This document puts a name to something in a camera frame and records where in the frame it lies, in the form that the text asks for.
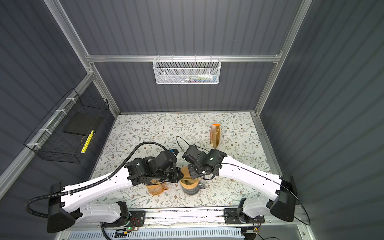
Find orange glass carafe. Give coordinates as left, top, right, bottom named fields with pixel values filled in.
left=145, top=180, right=169, bottom=196

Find grey glass carafe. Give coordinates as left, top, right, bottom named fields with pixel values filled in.
left=182, top=183, right=206, bottom=195

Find green glass dripper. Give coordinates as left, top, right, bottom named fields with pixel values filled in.
left=181, top=179, right=200, bottom=188

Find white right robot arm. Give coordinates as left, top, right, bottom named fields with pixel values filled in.
left=182, top=145, right=298, bottom=223

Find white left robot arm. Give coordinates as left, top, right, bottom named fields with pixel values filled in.
left=47, top=149, right=184, bottom=233

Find orange coffee filter holder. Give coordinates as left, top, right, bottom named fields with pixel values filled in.
left=210, top=124, right=221, bottom=149

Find floral table mat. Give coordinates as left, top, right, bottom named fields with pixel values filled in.
left=93, top=112, right=271, bottom=209

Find yellow green striped stick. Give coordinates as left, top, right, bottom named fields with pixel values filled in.
left=81, top=130, right=95, bottom=154

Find markers in white basket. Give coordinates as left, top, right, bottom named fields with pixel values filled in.
left=178, top=74, right=219, bottom=84

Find black flat box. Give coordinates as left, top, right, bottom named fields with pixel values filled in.
left=63, top=113, right=104, bottom=136

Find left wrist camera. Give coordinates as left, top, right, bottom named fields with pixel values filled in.
left=170, top=149, right=179, bottom=156

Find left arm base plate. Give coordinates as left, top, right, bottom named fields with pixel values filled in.
left=102, top=211, right=146, bottom=228

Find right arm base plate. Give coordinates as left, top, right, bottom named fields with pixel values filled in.
left=223, top=208, right=265, bottom=225

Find white wire mesh basket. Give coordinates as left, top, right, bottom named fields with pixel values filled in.
left=153, top=58, right=222, bottom=85

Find black wire basket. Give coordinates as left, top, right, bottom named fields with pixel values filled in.
left=24, top=91, right=110, bottom=164

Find black corrugated cable hose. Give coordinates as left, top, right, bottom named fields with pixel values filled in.
left=24, top=141, right=169, bottom=219

